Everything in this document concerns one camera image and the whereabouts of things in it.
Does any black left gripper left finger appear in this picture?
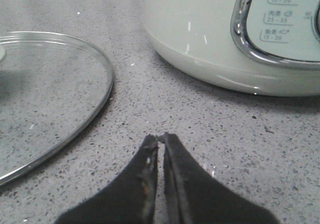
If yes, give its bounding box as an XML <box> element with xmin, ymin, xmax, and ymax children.
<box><xmin>56</xmin><ymin>135</ymin><xmax>158</xmax><ymax>223</ymax></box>

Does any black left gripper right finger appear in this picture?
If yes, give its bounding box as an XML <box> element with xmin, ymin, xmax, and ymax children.
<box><xmin>159</xmin><ymin>133</ymin><xmax>278</xmax><ymax>223</ymax></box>

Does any glass pot lid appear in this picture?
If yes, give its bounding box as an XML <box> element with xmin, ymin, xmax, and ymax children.
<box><xmin>0</xmin><ymin>31</ymin><xmax>114</xmax><ymax>186</ymax></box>

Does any sage green electric pot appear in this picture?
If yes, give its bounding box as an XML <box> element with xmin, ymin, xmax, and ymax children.
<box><xmin>144</xmin><ymin>0</ymin><xmax>320</xmax><ymax>96</ymax></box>

